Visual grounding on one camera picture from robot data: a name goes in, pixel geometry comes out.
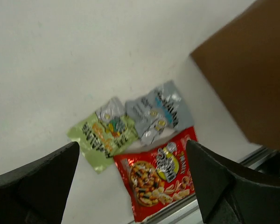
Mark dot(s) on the brown paper bag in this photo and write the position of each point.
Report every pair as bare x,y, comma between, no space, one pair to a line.
241,61

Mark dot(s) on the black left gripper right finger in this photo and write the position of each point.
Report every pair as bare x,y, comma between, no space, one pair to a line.
235,194

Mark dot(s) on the pale blue snack packet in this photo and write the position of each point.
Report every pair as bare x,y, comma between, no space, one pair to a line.
162,107

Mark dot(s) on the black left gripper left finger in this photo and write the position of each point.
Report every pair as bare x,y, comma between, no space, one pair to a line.
37,192

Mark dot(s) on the green snack packet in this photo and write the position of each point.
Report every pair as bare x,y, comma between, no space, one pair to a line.
107,132

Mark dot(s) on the red mixed snack bag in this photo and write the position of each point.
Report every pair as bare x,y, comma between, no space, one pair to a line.
159,177

